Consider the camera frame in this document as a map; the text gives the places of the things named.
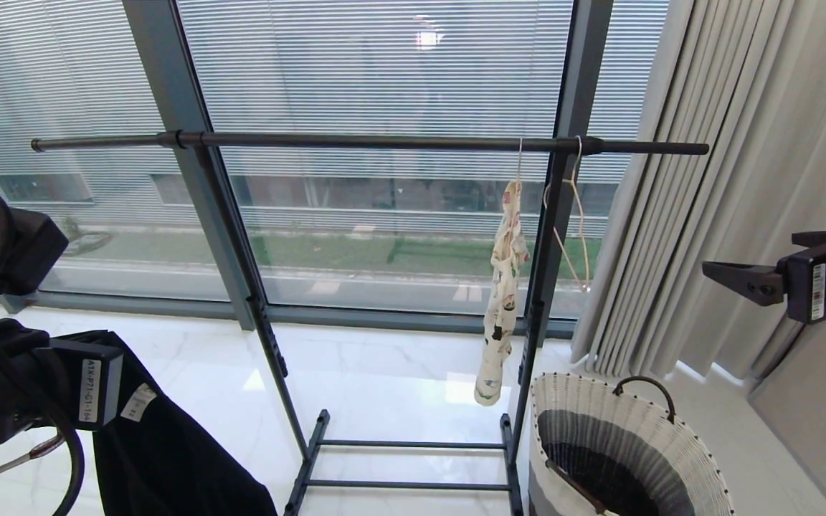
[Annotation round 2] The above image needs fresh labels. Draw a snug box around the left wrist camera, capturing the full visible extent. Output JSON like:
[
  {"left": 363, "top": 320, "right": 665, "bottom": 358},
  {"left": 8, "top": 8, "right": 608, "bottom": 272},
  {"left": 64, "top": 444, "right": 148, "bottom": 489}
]
[{"left": 0, "top": 204, "right": 70, "bottom": 330}]

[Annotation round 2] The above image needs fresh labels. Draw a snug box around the black garment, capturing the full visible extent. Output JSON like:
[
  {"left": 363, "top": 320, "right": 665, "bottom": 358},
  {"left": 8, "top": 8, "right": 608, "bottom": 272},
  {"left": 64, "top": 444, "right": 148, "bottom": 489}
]
[{"left": 51, "top": 330, "right": 277, "bottom": 516}]

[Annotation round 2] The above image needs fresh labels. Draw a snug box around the beige curtain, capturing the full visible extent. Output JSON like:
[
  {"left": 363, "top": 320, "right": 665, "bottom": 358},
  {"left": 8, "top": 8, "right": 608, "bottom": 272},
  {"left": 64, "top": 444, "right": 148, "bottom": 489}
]
[{"left": 571, "top": 0, "right": 826, "bottom": 391}]

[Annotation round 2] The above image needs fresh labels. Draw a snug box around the black cable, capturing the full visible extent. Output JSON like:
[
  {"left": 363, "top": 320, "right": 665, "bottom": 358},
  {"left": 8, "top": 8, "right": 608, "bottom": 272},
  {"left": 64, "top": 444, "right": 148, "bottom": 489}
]
[{"left": 0, "top": 176, "right": 85, "bottom": 516}]

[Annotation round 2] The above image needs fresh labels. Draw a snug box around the white laundry basket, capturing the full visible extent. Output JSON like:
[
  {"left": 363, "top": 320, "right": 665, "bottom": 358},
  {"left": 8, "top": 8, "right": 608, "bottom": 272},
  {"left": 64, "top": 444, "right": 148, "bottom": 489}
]
[{"left": 528, "top": 371, "right": 735, "bottom": 516}]

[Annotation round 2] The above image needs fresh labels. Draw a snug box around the window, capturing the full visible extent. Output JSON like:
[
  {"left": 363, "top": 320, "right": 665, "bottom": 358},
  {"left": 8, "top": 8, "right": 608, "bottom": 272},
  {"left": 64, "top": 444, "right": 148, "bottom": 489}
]
[{"left": 0, "top": 0, "right": 672, "bottom": 339}]

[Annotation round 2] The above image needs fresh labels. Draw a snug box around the black clothes rack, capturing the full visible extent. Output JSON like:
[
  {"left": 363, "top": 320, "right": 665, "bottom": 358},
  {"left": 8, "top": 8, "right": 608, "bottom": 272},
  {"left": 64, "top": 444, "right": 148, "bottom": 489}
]
[{"left": 31, "top": 130, "right": 710, "bottom": 516}]

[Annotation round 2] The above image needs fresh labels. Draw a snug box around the cream printed garment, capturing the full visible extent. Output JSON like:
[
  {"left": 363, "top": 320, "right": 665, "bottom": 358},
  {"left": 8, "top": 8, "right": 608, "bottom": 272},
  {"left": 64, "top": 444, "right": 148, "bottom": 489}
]
[{"left": 474, "top": 179, "right": 531, "bottom": 407}]

